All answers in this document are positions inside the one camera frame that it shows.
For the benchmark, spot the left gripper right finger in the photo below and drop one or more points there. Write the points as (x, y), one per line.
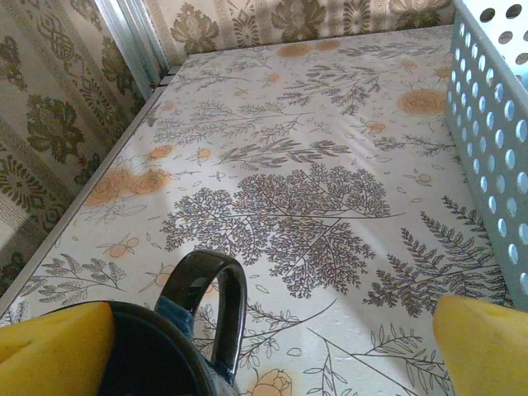
(486, 354)

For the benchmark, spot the dark blue mug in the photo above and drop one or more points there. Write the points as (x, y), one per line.
(144, 354)

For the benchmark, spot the floral print tablecloth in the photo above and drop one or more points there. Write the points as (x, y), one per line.
(288, 165)

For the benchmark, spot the aluminium frame post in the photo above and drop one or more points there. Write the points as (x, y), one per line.
(132, 41)

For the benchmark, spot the aluminium table side rail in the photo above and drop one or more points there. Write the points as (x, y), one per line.
(82, 194)

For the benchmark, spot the light blue perforated basket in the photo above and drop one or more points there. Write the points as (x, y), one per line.
(462, 24)

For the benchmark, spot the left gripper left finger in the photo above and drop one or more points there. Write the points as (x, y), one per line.
(53, 354)

